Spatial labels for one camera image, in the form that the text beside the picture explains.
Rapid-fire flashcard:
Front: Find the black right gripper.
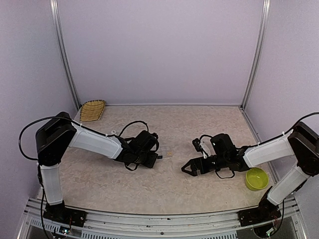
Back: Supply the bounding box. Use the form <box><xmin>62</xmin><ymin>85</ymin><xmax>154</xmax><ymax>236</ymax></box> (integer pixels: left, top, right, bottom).
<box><xmin>181</xmin><ymin>153</ymin><xmax>228</xmax><ymax>176</ymax></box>

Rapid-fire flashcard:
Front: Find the clear plastic pill organizer box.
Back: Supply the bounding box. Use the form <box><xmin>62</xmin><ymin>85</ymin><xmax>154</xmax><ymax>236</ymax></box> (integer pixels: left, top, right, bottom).
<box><xmin>157</xmin><ymin>146</ymin><xmax>173</xmax><ymax>159</ymax></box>

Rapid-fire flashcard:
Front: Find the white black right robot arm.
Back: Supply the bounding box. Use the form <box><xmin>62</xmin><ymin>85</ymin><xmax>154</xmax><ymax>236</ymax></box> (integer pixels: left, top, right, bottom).
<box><xmin>181</xmin><ymin>121</ymin><xmax>319</xmax><ymax>221</ymax></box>

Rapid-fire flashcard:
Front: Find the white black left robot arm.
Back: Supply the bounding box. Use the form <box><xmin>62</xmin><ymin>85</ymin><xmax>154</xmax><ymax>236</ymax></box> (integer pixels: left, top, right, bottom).
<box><xmin>35</xmin><ymin>112</ymin><xmax>159</xmax><ymax>222</ymax></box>

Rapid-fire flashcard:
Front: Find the green plastic bowl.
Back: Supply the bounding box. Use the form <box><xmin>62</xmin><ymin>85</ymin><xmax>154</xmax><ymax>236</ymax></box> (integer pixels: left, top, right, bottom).
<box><xmin>245</xmin><ymin>167</ymin><xmax>269</xmax><ymax>191</ymax></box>

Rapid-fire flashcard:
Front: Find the woven bamboo tray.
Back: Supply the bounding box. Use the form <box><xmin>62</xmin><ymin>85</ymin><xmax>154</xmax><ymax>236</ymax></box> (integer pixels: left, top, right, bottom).
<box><xmin>80</xmin><ymin>100</ymin><xmax>106</xmax><ymax>122</ymax></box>

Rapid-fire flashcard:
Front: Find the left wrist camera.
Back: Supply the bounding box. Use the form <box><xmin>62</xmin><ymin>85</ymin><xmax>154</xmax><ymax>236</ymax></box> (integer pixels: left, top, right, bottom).
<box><xmin>151</xmin><ymin>132</ymin><xmax>159</xmax><ymax>144</ymax></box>

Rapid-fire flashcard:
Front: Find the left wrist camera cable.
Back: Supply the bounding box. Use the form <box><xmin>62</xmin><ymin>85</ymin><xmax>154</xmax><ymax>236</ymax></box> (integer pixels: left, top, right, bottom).
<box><xmin>118</xmin><ymin>120</ymin><xmax>150</xmax><ymax>140</ymax></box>

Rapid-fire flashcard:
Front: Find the aluminium front frame rail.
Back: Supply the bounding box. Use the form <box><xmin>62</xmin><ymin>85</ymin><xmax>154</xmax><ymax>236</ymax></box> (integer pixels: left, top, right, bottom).
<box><xmin>14</xmin><ymin>198</ymin><xmax>310</xmax><ymax>239</ymax></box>

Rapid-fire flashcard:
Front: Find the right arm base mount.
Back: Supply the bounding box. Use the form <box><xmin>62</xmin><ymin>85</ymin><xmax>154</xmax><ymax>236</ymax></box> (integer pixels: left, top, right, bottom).
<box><xmin>238</xmin><ymin>198</ymin><xmax>282</xmax><ymax>227</ymax></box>

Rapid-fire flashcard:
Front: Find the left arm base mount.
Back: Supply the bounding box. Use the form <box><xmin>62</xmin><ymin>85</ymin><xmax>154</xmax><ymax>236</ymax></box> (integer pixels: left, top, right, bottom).
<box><xmin>43</xmin><ymin>201</ymin><xmax>87</xmax><ymax>228</ymax></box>

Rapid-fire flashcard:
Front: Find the aluminium right corner post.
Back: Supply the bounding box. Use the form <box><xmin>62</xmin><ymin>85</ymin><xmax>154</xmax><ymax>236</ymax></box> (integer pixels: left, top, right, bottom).
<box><xmin>241</xmin><ymin>0</ymin><xmax>271</xmax><ymax>111</ymax></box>

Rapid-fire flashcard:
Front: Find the aluminium corner post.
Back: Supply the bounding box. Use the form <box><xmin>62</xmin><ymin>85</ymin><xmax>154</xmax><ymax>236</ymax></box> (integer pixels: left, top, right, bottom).
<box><xmin>50</xmin><ymin>0</ymin><xmax>81</xmax><ymax>111</ymax></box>
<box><xmin>241</xmin><ymin>0</ymin><xmax>271</xmax><ymax>111</ymax></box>

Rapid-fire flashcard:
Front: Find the aluminium left corner post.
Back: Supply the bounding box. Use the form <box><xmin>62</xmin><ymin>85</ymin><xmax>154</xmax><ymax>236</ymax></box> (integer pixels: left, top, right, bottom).
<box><xmin>50</xmin><ymin>0</ymin><xmax>81</xmax><ymax>111</ymax></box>

